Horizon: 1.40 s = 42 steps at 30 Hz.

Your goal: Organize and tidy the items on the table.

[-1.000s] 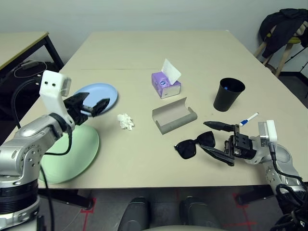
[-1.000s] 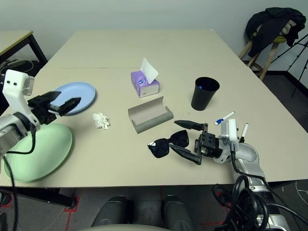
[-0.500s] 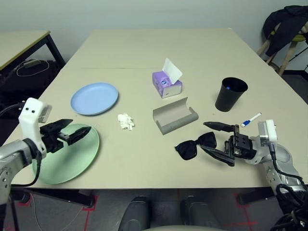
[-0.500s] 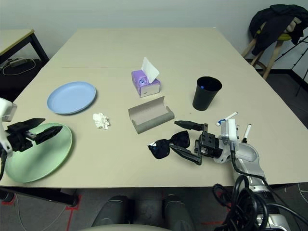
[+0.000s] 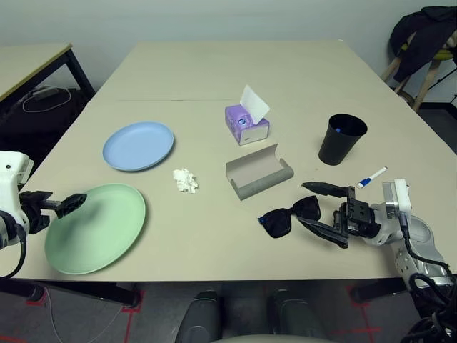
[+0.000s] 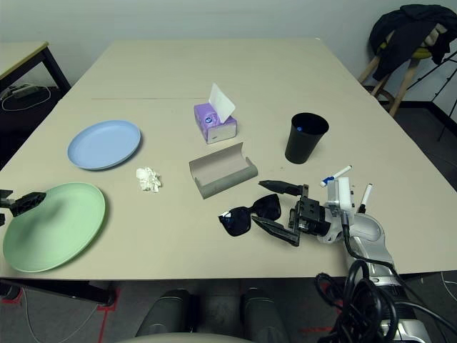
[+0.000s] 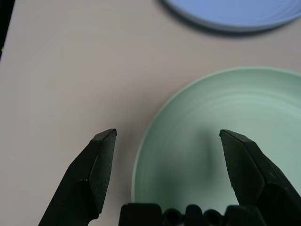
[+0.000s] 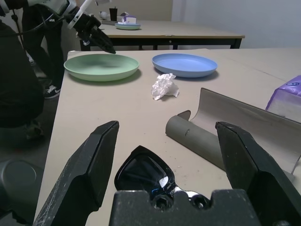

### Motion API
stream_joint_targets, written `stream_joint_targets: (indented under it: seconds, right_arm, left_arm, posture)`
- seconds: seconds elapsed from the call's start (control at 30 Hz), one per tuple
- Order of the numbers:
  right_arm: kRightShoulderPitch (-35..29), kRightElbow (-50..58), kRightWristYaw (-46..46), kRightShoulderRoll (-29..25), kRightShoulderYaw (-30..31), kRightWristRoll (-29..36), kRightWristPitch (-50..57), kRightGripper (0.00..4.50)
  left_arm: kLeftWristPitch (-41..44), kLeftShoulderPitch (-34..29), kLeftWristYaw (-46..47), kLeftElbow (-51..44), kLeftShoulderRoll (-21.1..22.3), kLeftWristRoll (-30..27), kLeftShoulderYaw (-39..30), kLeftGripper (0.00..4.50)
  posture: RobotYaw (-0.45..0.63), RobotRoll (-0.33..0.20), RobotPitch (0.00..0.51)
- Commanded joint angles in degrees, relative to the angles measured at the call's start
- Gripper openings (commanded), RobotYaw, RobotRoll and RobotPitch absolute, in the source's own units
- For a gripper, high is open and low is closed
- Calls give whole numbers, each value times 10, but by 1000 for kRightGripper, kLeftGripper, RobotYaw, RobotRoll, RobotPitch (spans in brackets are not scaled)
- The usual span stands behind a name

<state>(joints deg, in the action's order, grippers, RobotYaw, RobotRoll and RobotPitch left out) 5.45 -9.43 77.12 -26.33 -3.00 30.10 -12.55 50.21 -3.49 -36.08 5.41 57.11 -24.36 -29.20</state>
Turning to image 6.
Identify dark robot left leg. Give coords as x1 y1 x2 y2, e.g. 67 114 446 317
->
137 288 192 343

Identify dark robot right leg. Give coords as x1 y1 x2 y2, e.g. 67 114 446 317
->
242 287 290 343

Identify wooden side table black frame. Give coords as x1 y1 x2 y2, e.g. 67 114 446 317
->
0 41 71 94

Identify black cable bundle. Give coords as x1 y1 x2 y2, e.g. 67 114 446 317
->
313 259 457 343

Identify white looped floor cable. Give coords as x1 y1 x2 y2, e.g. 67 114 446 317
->
1 85 51 112

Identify yellow stool cushion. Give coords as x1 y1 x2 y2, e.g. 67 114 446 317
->
378 41 433 60

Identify wooden stool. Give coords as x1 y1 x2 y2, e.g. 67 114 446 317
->
358 30 429 119

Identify black plastic cup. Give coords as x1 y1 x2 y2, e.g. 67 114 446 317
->
284 112 330 165

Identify white marker with blue band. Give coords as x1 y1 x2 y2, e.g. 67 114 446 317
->
319 164 353 188

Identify white marker with black cap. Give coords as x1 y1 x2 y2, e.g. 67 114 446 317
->
358 182 374 215

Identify black table frame bar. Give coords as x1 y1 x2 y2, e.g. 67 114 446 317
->
0 278 115 307

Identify beige robot torso edge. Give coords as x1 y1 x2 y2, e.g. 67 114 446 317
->
117 332 258 343

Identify flat white tissue sheet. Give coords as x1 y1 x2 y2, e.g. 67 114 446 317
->
208 82 237 126

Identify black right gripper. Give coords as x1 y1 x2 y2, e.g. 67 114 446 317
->
251 179 331 248

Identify light green plastic plate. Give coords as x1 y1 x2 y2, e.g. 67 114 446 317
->
2 182 107 273

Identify grey glasses case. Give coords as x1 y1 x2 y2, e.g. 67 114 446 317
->
188 141 258 200

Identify beige fabric item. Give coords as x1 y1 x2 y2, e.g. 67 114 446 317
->
423 24 448 48

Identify grey power strip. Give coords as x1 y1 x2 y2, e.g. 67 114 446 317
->
9 84 39 99

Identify black jacket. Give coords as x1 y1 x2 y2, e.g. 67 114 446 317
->
369 3 457 82

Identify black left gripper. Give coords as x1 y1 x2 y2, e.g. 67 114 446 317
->
0 189 47 227

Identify black sunglasses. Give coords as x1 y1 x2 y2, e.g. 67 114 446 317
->
218 194 283 237

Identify dark robot leg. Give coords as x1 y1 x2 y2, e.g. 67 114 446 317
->
137 288 192 343
242 287 290 343

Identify black tripod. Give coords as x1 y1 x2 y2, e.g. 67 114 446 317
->
403 49 457 142

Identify light blue plastic plate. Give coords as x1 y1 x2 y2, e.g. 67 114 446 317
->
66 119 142 172

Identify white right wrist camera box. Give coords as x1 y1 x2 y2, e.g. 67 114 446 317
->
326 177 357 217

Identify purple tissue pack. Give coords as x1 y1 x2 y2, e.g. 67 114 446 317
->
194 102 238 145

